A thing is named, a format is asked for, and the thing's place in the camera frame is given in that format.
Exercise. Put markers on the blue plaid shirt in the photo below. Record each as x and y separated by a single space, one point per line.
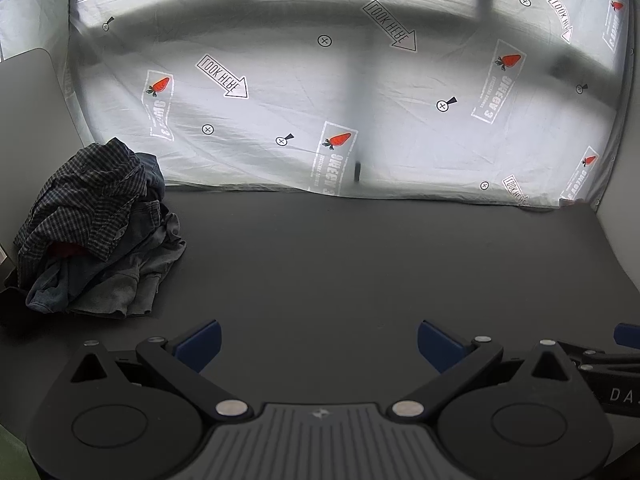
85 185

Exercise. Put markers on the grey garment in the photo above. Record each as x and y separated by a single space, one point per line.
150 265

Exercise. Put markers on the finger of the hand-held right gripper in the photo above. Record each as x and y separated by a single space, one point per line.
595 351

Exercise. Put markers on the grey board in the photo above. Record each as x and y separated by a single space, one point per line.
35 160

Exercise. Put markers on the printed white sheet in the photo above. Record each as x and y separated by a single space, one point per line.
350 85

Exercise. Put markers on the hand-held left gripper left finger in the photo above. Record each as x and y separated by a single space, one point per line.
200 344

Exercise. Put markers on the red garment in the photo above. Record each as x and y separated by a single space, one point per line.
65 250

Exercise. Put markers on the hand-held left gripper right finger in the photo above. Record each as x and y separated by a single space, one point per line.
440 346

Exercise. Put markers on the pile of dark clothes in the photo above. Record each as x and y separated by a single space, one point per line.
150 180

